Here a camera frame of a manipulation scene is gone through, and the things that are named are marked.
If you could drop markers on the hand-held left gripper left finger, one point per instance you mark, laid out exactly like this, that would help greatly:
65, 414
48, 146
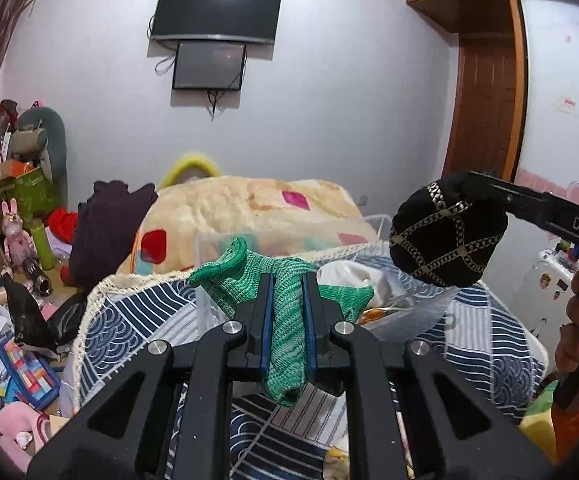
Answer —
268, 327

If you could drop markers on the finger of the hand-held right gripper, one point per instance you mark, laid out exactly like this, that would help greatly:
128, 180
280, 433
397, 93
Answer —
509, 191

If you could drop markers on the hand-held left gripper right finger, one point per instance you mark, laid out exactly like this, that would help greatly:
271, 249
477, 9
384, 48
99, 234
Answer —
311, 327

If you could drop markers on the green knitted sock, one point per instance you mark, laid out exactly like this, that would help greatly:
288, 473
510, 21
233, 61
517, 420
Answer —
289, 305

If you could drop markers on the black gold-patterned knit cap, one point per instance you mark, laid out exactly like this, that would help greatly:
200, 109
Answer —
444, 240

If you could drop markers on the clear plastic storage bin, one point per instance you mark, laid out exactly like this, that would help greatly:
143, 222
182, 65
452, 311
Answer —
412, 317

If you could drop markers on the orange soft item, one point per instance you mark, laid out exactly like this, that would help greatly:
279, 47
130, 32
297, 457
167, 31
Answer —
375, 316

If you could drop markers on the person's right hand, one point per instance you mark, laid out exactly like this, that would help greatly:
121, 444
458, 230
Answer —
573, 320

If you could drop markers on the white cloth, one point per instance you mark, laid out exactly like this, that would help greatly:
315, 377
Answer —
354, 280

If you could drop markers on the white appliance with stickers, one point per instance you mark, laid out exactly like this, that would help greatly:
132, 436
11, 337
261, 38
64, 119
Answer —
552, 285

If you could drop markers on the brown wooden door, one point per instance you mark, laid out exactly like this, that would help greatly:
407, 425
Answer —
487, 105

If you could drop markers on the yellow patterned fleece blanket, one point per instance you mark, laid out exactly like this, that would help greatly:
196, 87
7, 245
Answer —
249, 210

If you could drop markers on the blue white patterned bed sheet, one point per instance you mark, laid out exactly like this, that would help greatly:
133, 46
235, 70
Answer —
134, 330

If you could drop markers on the wooden wardrobe with white door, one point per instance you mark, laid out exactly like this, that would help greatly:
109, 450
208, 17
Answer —
554, 60

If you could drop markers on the dark purple garment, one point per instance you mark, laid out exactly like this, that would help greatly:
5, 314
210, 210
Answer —
106, 235

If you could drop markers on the yellow green cloth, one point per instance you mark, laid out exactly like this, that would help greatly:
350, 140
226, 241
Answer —
537, 425

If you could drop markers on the red cloth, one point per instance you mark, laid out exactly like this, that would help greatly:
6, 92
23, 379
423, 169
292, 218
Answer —
63, 225

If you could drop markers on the black flask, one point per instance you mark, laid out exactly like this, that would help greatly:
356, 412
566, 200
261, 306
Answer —
38, 277

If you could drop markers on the black plastic bag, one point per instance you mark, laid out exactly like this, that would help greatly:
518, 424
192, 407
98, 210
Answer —
31, 317

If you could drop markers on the green bottle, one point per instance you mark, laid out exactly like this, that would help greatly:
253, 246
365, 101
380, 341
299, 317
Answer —
43, 245

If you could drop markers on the colourful block-print box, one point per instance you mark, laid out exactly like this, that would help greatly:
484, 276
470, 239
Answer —
26, 375

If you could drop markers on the pink bunny toy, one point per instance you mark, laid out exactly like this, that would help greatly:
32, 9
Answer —
16, 240

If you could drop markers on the pink plush toy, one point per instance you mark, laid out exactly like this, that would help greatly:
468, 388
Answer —
16, 422

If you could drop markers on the green storage box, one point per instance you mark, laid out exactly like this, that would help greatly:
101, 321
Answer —
24, 192

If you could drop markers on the grey plush toy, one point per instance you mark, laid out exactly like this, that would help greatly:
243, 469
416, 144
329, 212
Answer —
51, 132

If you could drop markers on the wall socket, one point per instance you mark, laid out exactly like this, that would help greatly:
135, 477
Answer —
363, 200

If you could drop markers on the small black wall monitor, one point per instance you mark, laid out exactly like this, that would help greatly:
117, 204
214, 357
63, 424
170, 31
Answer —
209, 65

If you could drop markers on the black wall television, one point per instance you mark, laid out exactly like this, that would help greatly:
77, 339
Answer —
217, 10

